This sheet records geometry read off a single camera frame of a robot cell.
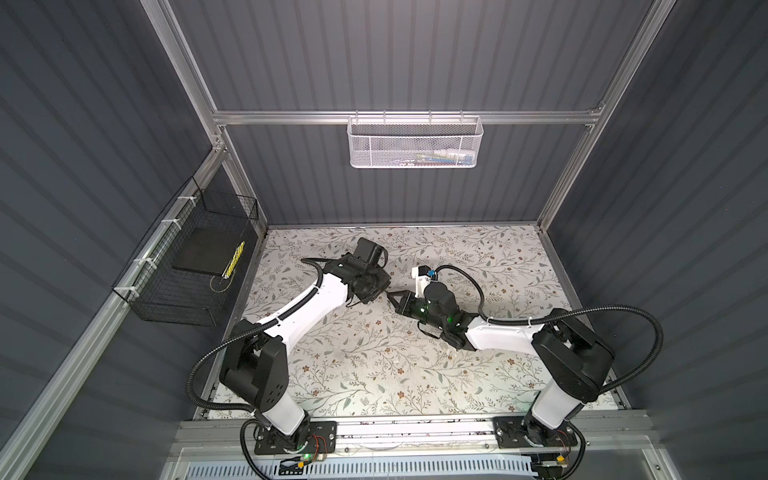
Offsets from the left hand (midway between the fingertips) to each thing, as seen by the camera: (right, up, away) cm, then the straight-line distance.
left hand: (390, 282), depth 86 cm
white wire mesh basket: (+10, +55, +38) cm, 68 cm away
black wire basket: (-50, +4, -13) cm, 52 cm away
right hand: (0, -4, -2) cm, 5 cm away
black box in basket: (-49, +9, -8) cm, 50 cm away
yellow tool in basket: (-39, +6, -12) cm, 41 cm away
